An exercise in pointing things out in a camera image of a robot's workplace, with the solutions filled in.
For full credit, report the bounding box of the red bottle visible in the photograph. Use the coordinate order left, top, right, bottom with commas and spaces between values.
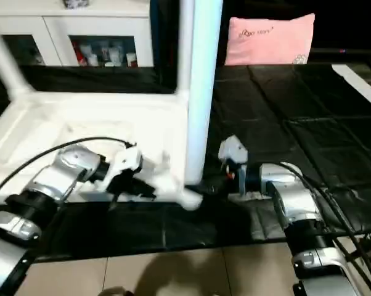
75, 43, 88, 66

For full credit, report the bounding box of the black work mat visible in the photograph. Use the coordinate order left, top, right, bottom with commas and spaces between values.
0, 62, 371, 263

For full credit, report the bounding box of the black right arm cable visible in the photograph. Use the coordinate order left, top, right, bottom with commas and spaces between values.
278, 162, 371, 290

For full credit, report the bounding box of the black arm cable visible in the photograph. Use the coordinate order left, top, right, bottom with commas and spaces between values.
0, 137, 137, 205
278, 162, 371, 290

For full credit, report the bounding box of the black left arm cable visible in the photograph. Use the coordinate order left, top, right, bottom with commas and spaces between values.
0, 137, 137, 205

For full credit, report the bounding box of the white glass-door cabinet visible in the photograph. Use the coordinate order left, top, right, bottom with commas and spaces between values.
0, 0, 154, 68

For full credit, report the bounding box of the pink pillow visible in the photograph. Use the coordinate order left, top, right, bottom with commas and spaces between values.
224, 13, 317, 66

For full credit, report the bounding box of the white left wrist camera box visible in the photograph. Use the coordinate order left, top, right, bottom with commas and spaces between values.
108, 146, 144, 187

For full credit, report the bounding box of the black tripod stand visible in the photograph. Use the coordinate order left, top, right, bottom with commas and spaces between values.
349, 228, 371, 260

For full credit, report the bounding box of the dark patterned ornament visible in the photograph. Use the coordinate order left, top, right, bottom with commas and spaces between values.
63, 0, 91, 9

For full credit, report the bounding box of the white plastic table top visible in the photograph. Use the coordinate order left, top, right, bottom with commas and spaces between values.
0, 91, 204, 212

